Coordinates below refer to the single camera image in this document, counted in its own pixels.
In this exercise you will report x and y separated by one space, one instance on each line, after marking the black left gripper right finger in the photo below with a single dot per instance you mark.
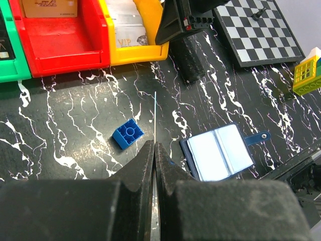
225 210

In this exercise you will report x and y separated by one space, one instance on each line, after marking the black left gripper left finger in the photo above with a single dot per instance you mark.
115 208

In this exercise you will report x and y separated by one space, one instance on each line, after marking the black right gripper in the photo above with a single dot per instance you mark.
195 15

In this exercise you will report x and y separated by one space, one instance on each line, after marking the navy blue card holder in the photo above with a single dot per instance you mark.
220 153

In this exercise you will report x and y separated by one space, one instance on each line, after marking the white cards in yellow bin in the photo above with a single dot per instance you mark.
129 27

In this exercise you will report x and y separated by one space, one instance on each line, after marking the orange cards in red bin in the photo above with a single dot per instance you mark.
50 8

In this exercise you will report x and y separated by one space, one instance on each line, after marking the yellow plastic bin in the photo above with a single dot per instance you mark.
151 13

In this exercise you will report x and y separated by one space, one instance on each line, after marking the black microphone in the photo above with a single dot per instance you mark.
187 60

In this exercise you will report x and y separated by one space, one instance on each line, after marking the blue toy brick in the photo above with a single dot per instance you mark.
127 134

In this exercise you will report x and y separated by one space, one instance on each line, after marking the black chess piece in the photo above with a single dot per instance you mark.
256 16

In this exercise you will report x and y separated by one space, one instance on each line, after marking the black white chessboard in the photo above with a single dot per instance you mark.
266 41

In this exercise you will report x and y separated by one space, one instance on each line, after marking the red plastic bin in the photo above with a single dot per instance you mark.
62 45

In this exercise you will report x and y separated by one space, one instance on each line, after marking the yellow green brick stack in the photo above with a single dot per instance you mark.
307 73

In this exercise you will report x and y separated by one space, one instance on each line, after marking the green plastic bin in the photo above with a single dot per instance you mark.
14 66

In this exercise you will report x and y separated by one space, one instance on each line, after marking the black object in green bin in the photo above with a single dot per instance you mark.
6 49

